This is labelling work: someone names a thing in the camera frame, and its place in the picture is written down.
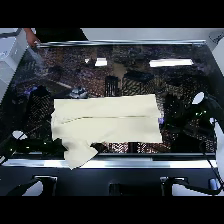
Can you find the cream garment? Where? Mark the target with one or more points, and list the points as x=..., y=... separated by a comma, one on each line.
x=110, y=120

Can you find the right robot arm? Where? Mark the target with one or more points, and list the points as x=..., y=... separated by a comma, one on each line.
x=203, y=113

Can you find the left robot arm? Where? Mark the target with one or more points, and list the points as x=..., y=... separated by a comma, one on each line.
x=33, y=146

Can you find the person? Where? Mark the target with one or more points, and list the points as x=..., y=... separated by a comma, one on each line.
x=60, y=34

